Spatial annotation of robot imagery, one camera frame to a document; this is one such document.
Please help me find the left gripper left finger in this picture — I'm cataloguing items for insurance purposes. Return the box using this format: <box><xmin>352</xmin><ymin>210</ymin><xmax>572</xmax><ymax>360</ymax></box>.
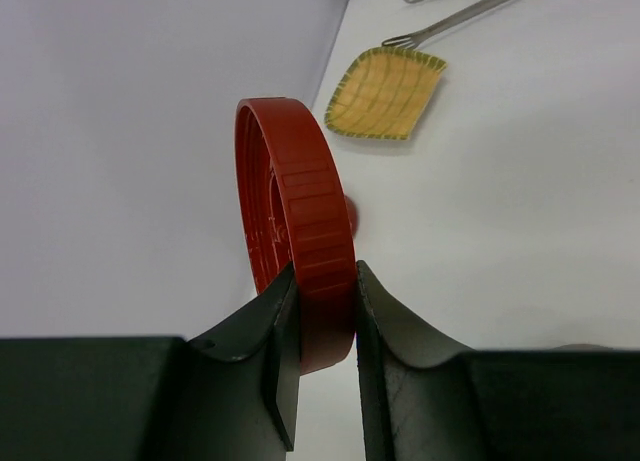
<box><xmin>1</xmin><ymin>267</ymin><xmax>301</xmax><ymax>460</ymax></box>

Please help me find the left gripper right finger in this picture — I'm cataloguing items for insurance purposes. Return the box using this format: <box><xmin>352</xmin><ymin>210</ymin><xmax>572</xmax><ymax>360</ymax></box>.
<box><xmin>356</xmin><ymin>262</ymin><xmax>639</xmax><ymax>460</ymax></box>

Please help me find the red round lid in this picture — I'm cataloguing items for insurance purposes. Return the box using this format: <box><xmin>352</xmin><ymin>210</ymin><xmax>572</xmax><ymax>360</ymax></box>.
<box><xmin>234</xmin><ymin>97</ymin><xmax>357</xmax><ymax>374</ymax></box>

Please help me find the bamboo woven tray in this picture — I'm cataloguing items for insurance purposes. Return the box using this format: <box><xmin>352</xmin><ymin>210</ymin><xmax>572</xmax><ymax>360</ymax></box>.
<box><xmin>324</xmin><ymin>46</ymin><xmax>448</xmax><ymax>140</ymax></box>

